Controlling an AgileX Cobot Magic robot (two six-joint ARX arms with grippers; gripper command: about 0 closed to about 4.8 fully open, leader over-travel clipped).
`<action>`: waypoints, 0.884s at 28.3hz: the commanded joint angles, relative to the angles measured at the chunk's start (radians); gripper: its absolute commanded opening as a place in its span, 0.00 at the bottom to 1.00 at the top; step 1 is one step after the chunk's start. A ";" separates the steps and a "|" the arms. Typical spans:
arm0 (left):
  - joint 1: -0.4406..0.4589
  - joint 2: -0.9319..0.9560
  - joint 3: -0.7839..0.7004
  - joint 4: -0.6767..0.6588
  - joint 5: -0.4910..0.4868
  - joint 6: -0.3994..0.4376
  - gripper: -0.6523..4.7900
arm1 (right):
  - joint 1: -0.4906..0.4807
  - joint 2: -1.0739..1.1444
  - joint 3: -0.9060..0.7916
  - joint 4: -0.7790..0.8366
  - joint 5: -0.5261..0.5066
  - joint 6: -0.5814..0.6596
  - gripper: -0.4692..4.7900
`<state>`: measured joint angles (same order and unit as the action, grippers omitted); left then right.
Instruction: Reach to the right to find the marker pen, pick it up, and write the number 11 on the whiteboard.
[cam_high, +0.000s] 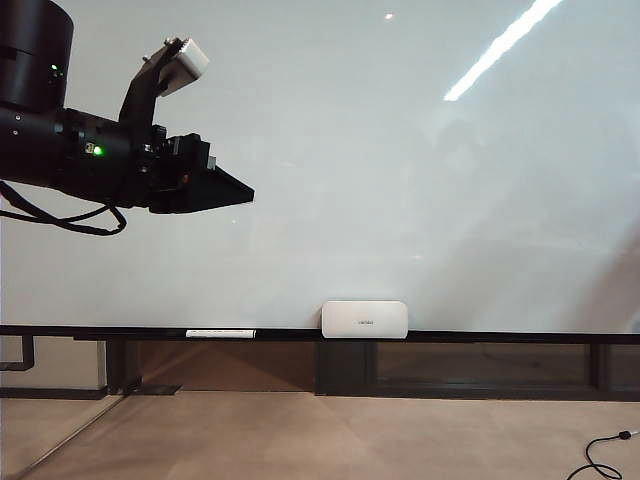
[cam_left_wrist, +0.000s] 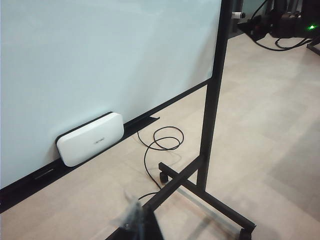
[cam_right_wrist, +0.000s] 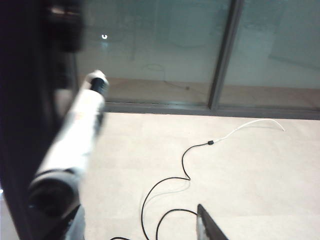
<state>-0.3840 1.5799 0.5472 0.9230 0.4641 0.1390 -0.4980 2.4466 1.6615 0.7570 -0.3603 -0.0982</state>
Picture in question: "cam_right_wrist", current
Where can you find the dark grey glass wall frame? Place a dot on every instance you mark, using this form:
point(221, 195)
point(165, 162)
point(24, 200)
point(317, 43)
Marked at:
point(226, 50)

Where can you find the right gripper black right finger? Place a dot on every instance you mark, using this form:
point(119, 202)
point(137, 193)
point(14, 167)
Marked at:
point(210, 225)

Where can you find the black vertical post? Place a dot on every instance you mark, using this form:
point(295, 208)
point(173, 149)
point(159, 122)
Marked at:
point(20, 75)

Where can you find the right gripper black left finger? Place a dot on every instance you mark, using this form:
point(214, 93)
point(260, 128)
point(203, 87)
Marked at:
point(76, 225)

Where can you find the white marker pen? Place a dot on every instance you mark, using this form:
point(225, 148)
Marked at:
point(77, 125)

